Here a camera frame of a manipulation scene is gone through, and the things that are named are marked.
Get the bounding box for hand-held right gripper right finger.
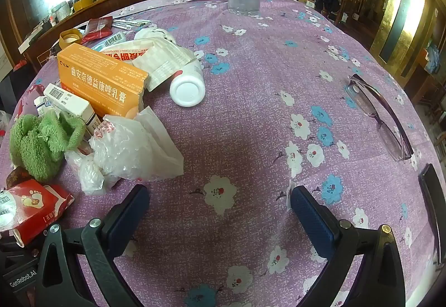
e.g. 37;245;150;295
290;185;406;307

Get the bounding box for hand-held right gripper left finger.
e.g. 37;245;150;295
33;184;151;307

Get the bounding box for red footprint packet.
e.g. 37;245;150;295
0;179;75;248

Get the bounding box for crumpled clear plastic bag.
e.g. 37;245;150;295
64;115;156;195

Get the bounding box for flat white bag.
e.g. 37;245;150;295
137;105;185;180

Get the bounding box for dark brown packet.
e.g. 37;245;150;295
6;167;32;189

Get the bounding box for green fuzzy cloth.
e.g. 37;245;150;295
9;109;87;183

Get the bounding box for purple floral tablecloth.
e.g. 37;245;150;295
0;0;441;307

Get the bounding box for black phone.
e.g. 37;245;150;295
418;163;446;253

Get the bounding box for white medicine box blue stripe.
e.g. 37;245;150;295
43;83;105;137

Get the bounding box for white medicine bottle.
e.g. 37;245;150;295
169;61;206;107

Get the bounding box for orange medicine box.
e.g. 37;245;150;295
57;43;150;119

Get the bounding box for small blue white box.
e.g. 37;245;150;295
34;96;53;117

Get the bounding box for folded white paper leaflet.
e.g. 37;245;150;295
132;38;196;92

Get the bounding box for black paper bag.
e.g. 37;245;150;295
0;61;40;119

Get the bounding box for brown tape roll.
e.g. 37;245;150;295
59;28;84;49

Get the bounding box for red plastic packet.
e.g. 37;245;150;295
82;16;114;44

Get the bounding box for white flat board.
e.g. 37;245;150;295
17;19;53;51

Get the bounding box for gold framed panel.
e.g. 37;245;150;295
369;0;436;78

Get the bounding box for purple frame eyeglasses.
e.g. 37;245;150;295
346;73;415;162

